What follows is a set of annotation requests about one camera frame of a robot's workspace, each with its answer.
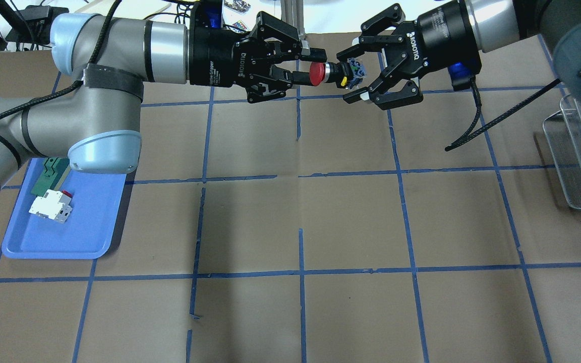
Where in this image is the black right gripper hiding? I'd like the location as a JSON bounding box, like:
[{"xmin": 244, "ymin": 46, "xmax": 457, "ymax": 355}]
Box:
[{"xmin": 336, "ymin": 2, "xmax": 480, "ymax": 110}]

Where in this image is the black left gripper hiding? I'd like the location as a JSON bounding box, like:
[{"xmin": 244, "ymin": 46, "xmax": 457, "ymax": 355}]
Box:
[{"xmin": 188, "ymin": 12, "xmax": 327, "ymax": 103}]

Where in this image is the red emergency stop button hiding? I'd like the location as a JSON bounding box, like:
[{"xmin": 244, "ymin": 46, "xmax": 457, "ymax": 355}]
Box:
[{"xmin": 309, "ymin": 57, "xmax": 367, "ymax": 90}]

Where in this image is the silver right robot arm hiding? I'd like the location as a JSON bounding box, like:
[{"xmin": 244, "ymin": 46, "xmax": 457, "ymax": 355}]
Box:
[{"xmin": 337, "ymin": 1, "xmax": 581, "ymax": 110}]

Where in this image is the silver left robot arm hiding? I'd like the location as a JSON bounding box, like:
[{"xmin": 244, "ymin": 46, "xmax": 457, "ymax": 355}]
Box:
[{"xmin": 0, "ymin": 12, "xmax": 327, "ymax": 190}]

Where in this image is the blue plastic tray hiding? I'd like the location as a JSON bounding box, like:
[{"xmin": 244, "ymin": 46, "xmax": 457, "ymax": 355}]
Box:
[{"xmin": 1, "ymin": 157, "xmax": 128, "ymax": 260}]

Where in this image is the white circuit breaker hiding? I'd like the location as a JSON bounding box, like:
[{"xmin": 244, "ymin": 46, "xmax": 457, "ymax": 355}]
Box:
[{"xmin": 29, "ymin": 189, "xmax": 73, "ymax": 223}]

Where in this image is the aluminium frame post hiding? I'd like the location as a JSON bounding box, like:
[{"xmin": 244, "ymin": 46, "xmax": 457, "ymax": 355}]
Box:
[{"xmin": 280, "ymin": 0, "xmax": 305, "ymax": 37}]

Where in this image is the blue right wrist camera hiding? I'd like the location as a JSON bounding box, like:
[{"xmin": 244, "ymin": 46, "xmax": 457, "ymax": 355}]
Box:
[{"xmin": 447, "ymin": 59, "xmax": 482, "ymax": 92}]

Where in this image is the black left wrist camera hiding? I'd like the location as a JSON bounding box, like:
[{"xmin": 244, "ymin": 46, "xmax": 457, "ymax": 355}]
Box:
[{"xmin": 191, "ymin": 0, "xmax": 223, "ymax": 28}]

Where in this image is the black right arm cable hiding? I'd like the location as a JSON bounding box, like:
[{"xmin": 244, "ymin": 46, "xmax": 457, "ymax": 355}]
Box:
[{"xmin": 444, "ymin": 78, "xmax": 563, "ymax": 152}]

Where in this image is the green terminal block switch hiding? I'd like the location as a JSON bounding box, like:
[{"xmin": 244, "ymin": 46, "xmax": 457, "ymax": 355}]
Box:
[{"xmin": 31, "ymin": 158, "xmax": 71, "ymax": 196}]

